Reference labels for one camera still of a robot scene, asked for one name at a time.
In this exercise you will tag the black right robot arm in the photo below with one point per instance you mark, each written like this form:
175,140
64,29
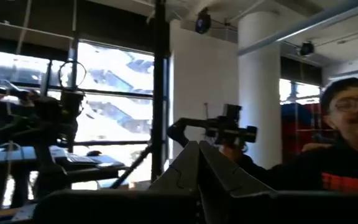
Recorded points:
51,130

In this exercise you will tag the computer keyboard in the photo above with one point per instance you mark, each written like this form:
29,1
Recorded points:
81,159

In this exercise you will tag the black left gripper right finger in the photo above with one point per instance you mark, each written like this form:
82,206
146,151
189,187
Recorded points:
222,174

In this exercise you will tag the black ceiling spotlight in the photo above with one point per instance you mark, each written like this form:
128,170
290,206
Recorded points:
203,22
306,48

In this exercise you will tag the black desk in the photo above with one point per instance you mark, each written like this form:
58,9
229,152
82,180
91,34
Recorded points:
17,154

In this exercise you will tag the grey ceiling pipe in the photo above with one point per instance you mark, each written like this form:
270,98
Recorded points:
306,27

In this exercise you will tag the person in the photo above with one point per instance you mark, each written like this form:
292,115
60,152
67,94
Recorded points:
346,168

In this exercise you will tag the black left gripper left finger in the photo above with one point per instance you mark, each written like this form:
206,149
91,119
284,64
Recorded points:
185,174

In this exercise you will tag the black aluminium rig frame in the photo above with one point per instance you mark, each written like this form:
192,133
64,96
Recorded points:
158,93

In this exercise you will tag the dark computer mouse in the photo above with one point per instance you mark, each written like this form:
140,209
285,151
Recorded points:
94,153

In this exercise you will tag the red shelf unit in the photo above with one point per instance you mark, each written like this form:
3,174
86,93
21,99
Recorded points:
291,140

